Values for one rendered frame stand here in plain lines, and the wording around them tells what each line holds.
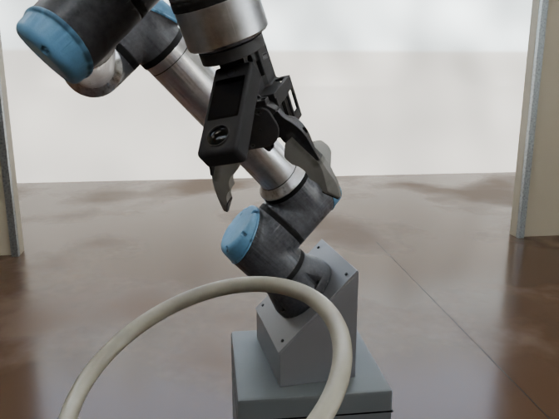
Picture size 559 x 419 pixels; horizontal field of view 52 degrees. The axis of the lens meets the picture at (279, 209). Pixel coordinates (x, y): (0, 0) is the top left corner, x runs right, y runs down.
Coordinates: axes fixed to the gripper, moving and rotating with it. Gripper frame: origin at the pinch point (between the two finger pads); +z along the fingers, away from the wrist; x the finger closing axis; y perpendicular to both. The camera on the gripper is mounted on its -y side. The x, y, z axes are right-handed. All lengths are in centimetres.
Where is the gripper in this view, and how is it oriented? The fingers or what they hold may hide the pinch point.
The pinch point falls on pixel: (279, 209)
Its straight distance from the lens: 69.2
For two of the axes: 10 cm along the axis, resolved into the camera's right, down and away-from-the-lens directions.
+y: 3.0, -5.3, 7.9
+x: -9.1, 1.0, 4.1
